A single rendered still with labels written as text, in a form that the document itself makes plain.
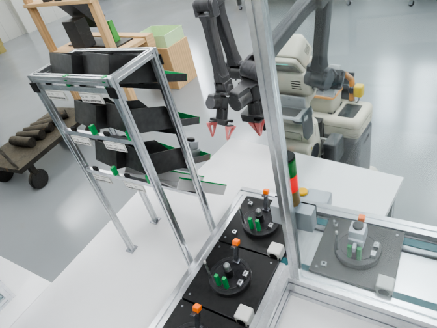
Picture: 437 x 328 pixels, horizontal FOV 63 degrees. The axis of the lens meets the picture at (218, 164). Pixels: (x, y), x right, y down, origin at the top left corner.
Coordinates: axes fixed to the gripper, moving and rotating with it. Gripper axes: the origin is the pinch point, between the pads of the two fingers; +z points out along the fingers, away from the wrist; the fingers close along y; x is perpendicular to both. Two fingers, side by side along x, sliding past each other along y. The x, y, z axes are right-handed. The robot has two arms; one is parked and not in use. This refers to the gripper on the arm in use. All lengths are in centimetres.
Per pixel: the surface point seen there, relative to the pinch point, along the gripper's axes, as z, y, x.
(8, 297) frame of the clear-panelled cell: 38, -81, -78
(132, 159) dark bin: -8.6, -28.6, -35.3
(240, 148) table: 37, -33, 37
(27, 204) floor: 124, -272, 13
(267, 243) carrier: 27.5, 10.4, -25.8
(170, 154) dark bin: -7.7, -18.2, -28.7
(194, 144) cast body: -0.9, -20.3, -13.3
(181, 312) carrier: 29, -4, -59
